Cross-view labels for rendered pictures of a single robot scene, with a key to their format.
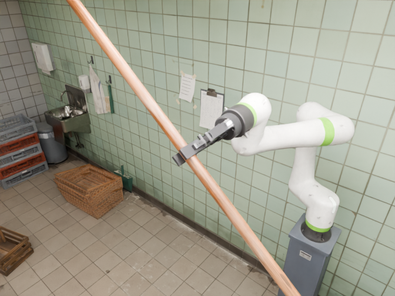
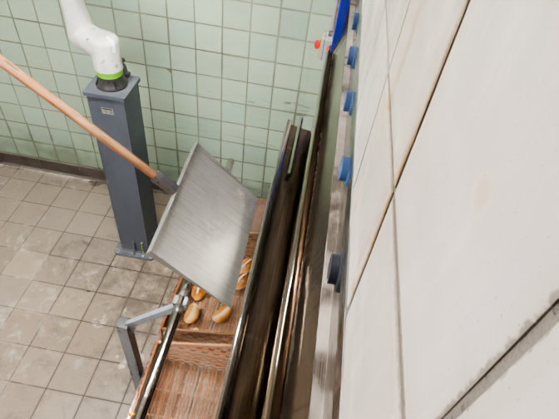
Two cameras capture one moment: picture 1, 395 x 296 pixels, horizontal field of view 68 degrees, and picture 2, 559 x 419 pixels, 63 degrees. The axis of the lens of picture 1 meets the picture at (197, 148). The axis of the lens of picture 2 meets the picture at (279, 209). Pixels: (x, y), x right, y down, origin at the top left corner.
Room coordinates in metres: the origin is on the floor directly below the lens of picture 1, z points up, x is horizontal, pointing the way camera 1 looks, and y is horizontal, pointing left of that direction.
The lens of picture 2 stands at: (-0.94, -0.19, 2.43)
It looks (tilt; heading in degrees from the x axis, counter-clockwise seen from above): 46 degrees down; 323
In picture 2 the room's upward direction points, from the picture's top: 8 degrees clockwise
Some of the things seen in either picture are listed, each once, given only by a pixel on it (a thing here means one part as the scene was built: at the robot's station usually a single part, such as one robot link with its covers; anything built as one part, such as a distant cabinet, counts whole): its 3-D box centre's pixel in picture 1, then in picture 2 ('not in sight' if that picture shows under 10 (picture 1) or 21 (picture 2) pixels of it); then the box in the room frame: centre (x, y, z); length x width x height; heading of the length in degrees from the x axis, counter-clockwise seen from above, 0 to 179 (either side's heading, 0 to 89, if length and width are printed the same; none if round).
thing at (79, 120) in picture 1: (68, 124); not in sight; (3.40, 1.66, 0.71); 0.47 x 0.36 x 0.91; 50
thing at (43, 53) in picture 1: (44, 59); not in sight; (3.82, 1.96, 1.44); 0.28 x 0.11 x 0.38; 50
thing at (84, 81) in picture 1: (84, 84); not in sight; (3.28, 1.29, 1.28); 0.09 x 0.09 x 0.20; 50
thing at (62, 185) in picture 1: (88, 185); not in sight; (2.70, 1.25, 0.26); 0.56 x 0.49 x 0.28; 57
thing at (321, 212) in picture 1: (320, 207); (104, 52); (1.10, -0.60, 1.36); 0.16 x 0.13 x 0.19; 21
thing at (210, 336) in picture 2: not in sight; (233, 288); (0.06, -0.76, 0.72); 0.56 x 0.49 x 0.28; 139
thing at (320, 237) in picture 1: (320, 221); (115, 72); (1.13, -0.64, 1.23); 0.26 x 0.15 x 0.06; 141
